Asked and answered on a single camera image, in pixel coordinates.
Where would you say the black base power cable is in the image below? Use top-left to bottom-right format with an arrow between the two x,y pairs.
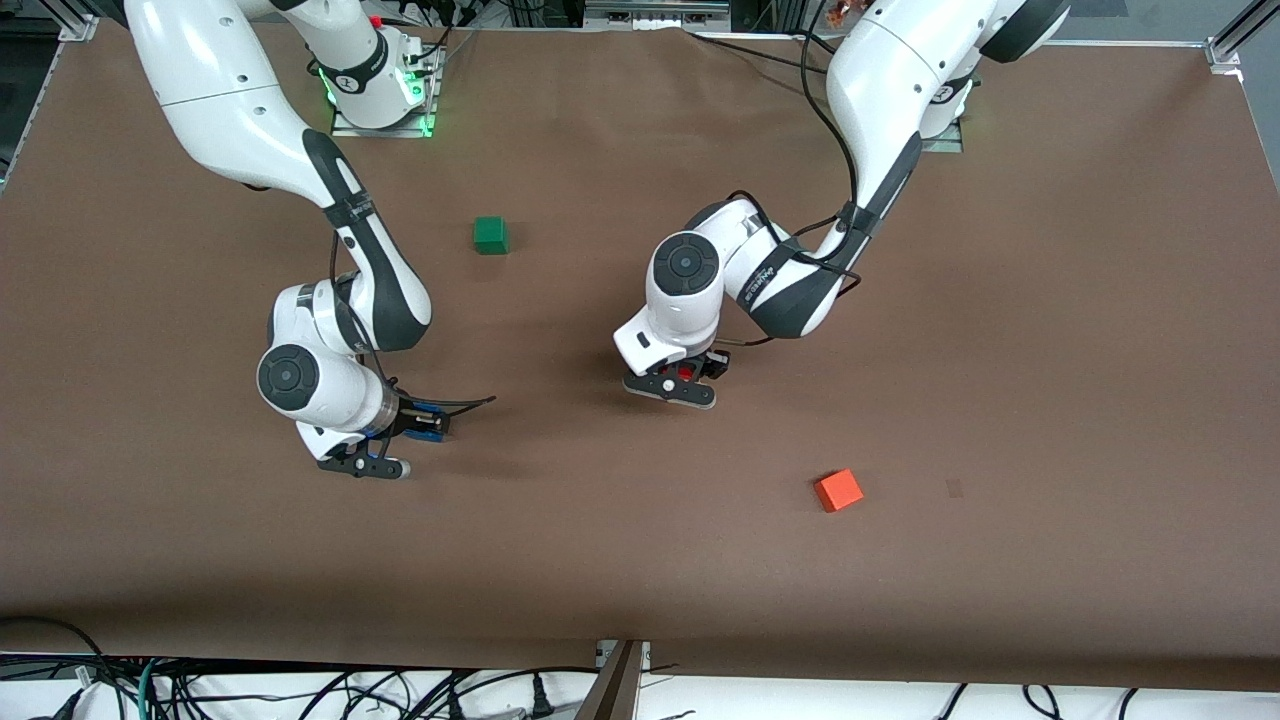
686,28 -> 831,76

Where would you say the brown paper table cover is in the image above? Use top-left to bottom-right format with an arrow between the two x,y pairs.
0,20 -> 1280,693

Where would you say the orange wooden block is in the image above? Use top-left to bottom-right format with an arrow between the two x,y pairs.
813,468 -> 865,514

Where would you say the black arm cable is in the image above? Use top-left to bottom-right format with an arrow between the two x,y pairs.
328,230 -> 498,421
720,30 -> 866,349

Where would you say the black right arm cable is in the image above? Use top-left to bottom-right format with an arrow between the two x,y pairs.
328,230 -> 498,421

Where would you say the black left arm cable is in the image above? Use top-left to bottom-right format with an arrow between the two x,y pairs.
720,30 -> 866,349

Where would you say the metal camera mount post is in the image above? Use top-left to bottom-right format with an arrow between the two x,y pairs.
572,640 -> 653,720

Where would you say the black looped cable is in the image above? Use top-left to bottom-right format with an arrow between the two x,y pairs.
0,616 -> 106,691

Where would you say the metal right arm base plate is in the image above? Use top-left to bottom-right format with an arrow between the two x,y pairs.
330,45 -> 443,139

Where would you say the aluminium frame profile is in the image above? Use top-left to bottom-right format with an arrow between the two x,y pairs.
1204,0 -> 1280,69

